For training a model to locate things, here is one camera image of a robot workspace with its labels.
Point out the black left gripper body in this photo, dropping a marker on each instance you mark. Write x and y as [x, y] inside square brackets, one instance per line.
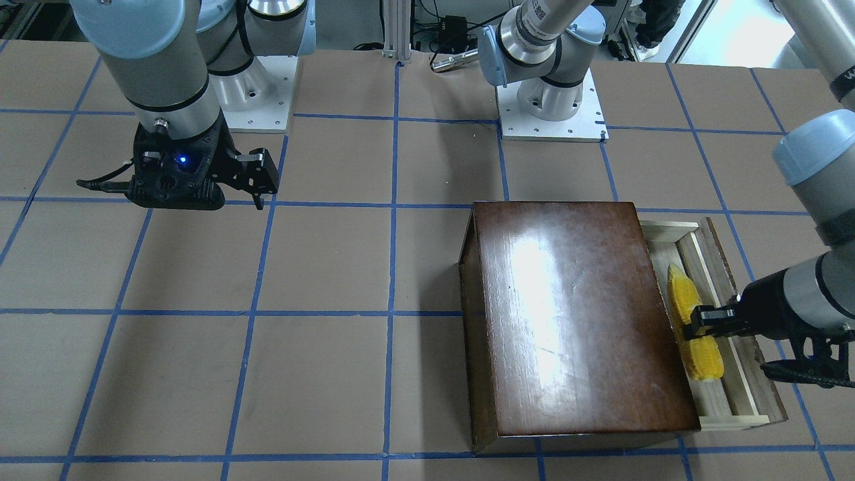
[767, 306]

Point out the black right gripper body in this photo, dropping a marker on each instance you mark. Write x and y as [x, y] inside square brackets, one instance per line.
[228, 162]

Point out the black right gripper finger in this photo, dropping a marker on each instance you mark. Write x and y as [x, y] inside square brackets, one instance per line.
[256, 174]

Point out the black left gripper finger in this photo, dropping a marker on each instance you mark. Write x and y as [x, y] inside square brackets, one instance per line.
[710, 321]

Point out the light wood drawer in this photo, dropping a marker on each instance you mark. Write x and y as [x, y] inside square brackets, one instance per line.
[743, 398]

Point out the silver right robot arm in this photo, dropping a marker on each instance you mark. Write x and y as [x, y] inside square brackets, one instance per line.
[183, 65]

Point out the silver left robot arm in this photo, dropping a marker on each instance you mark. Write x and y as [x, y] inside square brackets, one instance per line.
[770, 161]

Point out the dark brown wooden cabinet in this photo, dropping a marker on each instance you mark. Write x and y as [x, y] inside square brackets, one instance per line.
[567, 337]

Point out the silver cylindrical tool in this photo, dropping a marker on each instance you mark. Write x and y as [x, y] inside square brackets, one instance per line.
[454, 61]

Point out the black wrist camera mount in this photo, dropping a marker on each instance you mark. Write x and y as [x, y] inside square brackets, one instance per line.
[158, 180]

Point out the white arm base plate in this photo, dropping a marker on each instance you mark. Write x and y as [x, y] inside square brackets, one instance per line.
[258, 99]
[535, 111]

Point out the aluminium frame post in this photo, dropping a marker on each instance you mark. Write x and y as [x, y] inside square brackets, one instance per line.
[396, 29]

